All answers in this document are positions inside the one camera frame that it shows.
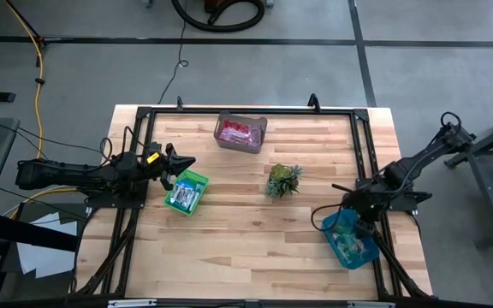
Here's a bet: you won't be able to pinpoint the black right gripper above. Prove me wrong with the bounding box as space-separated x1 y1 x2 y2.
331 183 391 239

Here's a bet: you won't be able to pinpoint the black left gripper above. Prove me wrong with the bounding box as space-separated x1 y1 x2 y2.
150 143 197 192

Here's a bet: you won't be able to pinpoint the green plastic basket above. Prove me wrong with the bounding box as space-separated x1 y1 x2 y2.
163 169 210 216

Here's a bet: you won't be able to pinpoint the grey translucent plastic bin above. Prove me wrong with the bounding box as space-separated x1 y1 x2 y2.
213 110 269 154

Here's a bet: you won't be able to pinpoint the teal plastic tray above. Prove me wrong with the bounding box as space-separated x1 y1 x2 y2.
321 208 381 270

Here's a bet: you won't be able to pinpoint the dark grey metal stand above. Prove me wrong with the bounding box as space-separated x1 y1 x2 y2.
443 109 493 252

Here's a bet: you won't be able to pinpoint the white paper sheets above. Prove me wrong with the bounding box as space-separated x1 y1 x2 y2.
15 212 79 279

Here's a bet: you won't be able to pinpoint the black tripod stand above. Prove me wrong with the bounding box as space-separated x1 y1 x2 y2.
4 0 76 69

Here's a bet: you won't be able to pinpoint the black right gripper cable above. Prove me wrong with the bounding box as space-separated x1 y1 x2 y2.
310 203 342 232

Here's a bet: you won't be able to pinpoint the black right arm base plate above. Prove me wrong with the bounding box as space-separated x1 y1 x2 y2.
355 177 434 213

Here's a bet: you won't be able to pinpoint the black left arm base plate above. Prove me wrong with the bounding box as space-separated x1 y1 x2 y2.
86 183 149 210

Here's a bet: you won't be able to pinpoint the thin black floor cable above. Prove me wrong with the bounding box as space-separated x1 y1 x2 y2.
157 0 190 105

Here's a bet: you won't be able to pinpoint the black aluminium frame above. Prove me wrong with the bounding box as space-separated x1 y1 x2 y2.
0 92 493 308

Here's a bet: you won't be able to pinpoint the black vacuum hose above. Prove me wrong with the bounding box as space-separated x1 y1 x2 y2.
170 0 267 34

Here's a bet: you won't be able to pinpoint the yellow extension cable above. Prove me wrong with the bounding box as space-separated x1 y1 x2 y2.
4 0 80 219

